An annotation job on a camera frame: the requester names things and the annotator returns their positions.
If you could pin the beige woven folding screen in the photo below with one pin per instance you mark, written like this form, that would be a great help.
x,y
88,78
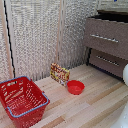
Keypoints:
x,y
30,36

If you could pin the red plastic bowl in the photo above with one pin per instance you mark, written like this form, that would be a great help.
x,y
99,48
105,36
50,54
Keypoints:
x,y
76,87

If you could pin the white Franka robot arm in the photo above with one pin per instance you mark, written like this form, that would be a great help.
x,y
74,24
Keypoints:
x,y
126,75

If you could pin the red plastic shopping basket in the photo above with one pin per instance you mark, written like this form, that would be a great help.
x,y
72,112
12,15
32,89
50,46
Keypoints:
x,y
21,100

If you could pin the brown drawer cabinet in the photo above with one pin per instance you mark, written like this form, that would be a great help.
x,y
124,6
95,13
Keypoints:
x,y
106,46

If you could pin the red yellow snack box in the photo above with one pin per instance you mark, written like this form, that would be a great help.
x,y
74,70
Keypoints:
x,y
60,74

